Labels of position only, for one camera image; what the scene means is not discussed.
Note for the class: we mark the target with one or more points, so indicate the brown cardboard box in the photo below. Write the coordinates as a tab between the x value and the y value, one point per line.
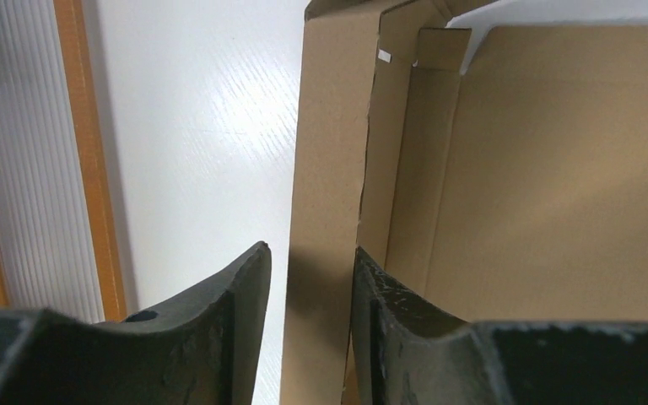
491	156

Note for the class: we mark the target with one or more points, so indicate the orange wooden rack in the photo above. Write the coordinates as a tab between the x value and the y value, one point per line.
58	246

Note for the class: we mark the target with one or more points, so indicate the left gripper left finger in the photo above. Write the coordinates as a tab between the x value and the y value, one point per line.
200	346

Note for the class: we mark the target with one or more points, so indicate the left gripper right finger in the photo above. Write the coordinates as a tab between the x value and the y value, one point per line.
409	351

